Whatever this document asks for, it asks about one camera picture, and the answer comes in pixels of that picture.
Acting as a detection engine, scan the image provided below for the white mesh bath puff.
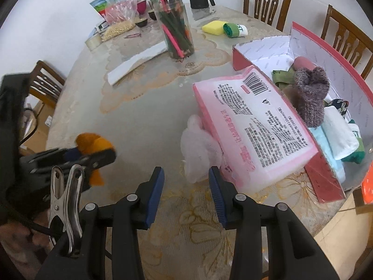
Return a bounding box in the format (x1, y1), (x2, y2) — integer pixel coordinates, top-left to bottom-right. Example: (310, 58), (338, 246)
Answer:
(180, 114), (223, 183)

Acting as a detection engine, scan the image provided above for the light blue face mask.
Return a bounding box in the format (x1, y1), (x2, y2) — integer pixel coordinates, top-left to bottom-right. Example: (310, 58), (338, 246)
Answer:
(308, 126), (346, 183)

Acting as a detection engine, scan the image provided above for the pink tissue pack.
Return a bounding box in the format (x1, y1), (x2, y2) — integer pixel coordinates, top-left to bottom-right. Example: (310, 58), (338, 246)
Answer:
(193, 65), (318, 194)

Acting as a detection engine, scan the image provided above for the white towel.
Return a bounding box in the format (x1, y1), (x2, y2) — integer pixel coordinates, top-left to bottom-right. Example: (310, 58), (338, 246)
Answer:
(321, 106), (355, 160)

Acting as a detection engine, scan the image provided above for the green ribbon strap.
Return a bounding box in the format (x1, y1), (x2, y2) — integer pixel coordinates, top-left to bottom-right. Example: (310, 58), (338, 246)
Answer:
(271, 66), (297, 91)

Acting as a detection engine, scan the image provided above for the maroon makeup sponge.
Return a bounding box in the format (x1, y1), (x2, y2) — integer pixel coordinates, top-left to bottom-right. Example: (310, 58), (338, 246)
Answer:
(292, 56), (316, 71)

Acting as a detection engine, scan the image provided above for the cardboard box on floor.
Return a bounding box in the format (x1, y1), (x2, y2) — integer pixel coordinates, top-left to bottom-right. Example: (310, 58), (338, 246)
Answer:
(21, 101), (54, 153)

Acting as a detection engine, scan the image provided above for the metal clip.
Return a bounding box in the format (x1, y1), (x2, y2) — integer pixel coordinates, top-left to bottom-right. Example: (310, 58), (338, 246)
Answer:
(49, 164), (84, 255)

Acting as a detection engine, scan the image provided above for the wooden chair far left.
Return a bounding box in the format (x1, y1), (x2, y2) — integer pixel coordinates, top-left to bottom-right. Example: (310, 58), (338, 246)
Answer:
(29, 60), (66, 109)

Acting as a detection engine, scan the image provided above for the wooden chair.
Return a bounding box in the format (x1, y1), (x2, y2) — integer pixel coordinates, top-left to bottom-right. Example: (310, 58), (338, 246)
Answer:
(29, 60), (66, 109)
(243, 0), (291, 32)
(321, 4), (372, 80)

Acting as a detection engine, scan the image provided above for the orange round perforated lid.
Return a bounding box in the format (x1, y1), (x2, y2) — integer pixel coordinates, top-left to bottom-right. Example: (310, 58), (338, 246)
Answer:
(361, 168), (373, 205)

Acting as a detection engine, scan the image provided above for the white folded paper strip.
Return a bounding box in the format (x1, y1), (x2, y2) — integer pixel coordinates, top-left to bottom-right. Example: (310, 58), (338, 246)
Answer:
(107, 41), (168, 86)

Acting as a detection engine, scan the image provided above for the red cardboard box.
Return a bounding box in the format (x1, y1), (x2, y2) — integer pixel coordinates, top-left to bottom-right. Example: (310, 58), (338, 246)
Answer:
(233, 23), (372, 203)

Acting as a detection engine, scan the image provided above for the dark floral cloth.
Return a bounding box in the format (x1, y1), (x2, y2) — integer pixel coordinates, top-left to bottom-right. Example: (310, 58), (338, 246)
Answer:
(325, 99), (349, 118)

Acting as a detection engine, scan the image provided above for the bag of beans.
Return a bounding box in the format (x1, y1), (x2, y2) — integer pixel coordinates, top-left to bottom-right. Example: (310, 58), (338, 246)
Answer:
(101, 20), (135, 42)

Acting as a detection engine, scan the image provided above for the pink hair clip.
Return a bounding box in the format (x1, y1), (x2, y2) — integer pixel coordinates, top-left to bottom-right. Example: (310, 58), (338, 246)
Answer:
(124, 33), (142, 39)

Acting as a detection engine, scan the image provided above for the jar of coloured pencils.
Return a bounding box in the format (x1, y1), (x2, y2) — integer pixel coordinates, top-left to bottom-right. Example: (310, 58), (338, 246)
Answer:
(154, 0), (194, 60)

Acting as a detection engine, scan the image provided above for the dark small cup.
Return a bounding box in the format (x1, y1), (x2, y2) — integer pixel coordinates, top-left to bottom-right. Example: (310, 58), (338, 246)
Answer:
(148, 10), (157, 21)
(135, 18), (148, 28)

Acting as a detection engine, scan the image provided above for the plastic bag of snacks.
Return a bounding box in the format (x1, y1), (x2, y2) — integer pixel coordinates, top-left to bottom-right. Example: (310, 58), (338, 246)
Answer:
(90, 0), (138, 25)

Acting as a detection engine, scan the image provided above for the yellow sponge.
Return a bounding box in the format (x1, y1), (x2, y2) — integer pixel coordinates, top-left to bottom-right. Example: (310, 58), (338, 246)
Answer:
(202, 20), (226, 36)

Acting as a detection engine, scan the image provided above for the wooden chair right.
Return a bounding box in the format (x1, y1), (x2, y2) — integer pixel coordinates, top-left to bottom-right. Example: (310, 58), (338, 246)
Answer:
(321, 4), (372, 80)

